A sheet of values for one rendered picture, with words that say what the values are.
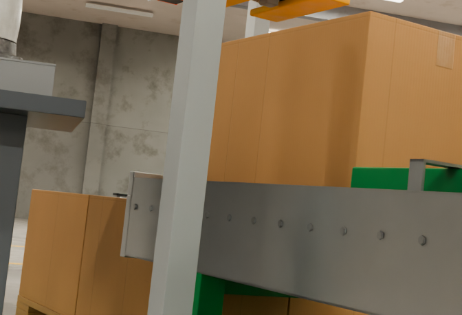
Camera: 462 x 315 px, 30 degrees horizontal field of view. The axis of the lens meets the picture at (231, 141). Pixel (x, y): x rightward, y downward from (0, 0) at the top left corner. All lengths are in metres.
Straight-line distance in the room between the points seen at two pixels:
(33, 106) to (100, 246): 0.82
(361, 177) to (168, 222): 0.35
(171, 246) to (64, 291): 1.44
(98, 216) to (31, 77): 0.75
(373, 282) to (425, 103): 0.55
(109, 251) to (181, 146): 1.12
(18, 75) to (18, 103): 0.14
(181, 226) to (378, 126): 0.44
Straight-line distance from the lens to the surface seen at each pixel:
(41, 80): 2.08
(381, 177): 1.50
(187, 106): 1.52
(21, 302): 3.34
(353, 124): 1.67
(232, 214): 1.69
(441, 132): 1.80
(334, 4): 2.32
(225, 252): 1.70
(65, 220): 2.98
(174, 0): 2.90
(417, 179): 1.32
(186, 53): 1.55
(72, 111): 1.97
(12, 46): 2.20
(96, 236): 2.71
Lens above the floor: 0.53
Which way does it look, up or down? 5 degrees up
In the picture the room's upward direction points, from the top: 6 degrees clockwise
